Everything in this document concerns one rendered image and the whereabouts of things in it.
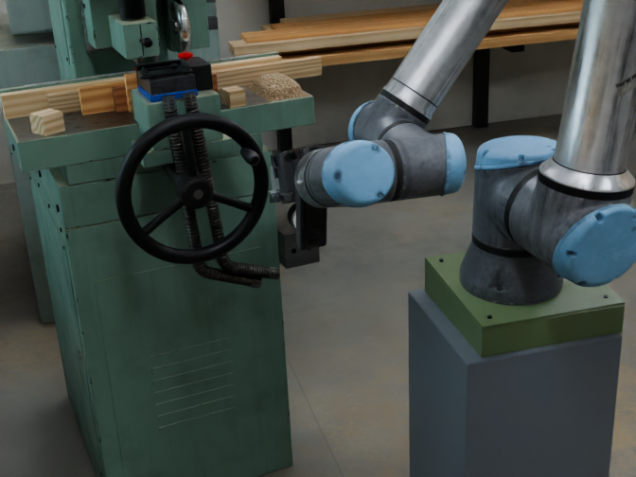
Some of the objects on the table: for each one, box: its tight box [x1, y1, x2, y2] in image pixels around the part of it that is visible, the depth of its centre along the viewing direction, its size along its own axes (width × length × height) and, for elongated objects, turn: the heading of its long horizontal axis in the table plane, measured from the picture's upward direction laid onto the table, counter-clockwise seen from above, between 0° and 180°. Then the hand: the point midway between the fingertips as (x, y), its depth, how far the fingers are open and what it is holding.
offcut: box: [221, 85, 246, 108], centre depth 193 cm, size 4×4×3 cm
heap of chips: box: [246, 72, 309, 102], centre depth 201 cm, size 9×14×4 cm, turn 29°
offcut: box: [29, 108, 65, 136], centre depth 181 cm, size 4×5×4 cm
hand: (281, 196), depth 165 cm, fingers closed
